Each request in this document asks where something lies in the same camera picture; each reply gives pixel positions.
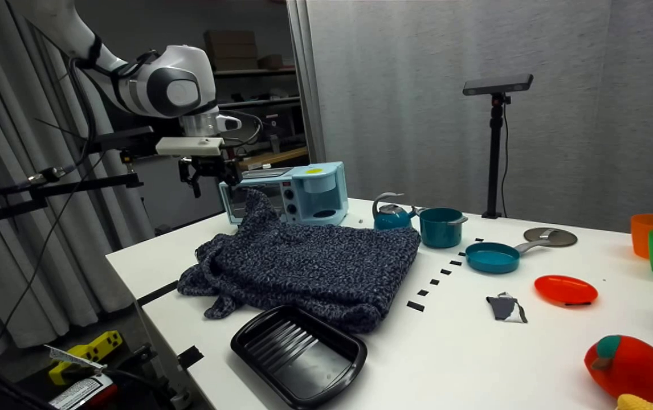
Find red and white device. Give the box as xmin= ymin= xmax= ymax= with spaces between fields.
xmin=46 ymin=372 xmax=119 ymax=410

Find light blue toy oven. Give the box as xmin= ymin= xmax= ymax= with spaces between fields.
xmin=219 ymin=162 xmax=349 ymax=227

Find yellow plush toy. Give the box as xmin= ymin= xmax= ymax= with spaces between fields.
xmin=615 ymin=393 xmax=653 ymax=410

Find dark storage shelf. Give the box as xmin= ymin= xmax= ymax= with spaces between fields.
xmin=210 ymin=65 xmax=310 ymax=171

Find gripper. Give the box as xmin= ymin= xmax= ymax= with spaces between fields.
xmin=178 ymin=155 xmax=243 ymax=199

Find black metal frame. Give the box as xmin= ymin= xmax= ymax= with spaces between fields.
xmin=0 ymin=126 xmax=157 ymax=232

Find grey pot lid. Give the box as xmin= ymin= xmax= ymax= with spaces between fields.
xmin=523 ymin=227 xmax=578 ymax=248

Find grey curtain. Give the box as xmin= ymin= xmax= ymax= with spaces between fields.
xmin=0 ymin=0 xmax=157 ymax=349

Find teal toy frying pan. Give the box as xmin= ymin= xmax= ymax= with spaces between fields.
xmin=465 ymin=239 xmax=553 ymax=275

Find teal toy pot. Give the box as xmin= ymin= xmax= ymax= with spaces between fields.
xmin=417 ymin=207 xmax=469 ymax=249

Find red plush tomato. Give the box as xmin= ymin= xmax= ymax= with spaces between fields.
xmin=583 ymin=334 xmax=653 ymax=404

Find stack of cardboard boxes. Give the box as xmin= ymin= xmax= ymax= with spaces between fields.
xmin=203 ymin=29 xmax=285 ymax=72

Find black plastic tray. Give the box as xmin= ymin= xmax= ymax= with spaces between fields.
xmin=230 ymin=305 xmax=369 ymax=410

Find yellow power strip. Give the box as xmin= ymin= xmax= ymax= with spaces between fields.
xmin=48 ymin=330 xmax=124 ymax=386

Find grey folded cloth scrap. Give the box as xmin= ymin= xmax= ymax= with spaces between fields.
xmin=485 ymin=292 xmax=529 ymax=325

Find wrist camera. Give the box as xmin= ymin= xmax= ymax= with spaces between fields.
xmin=155 ymin=136 xmax=225 ymax=157

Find orange plastic plate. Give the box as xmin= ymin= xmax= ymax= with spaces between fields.
xmin=534 ymin=274 xmax=599 ymax=307

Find camera on mount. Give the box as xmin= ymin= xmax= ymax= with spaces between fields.
xmin=462 ymin=73 xmax=534 ymax=220

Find dark blue knitted blanket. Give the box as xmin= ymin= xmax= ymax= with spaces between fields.
xmin=177 ymin=188 xmax=422 ymax=334

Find teal toy kettle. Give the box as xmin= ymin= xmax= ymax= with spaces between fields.
xmin=372 ymin=192 xmax=419 ymax=231

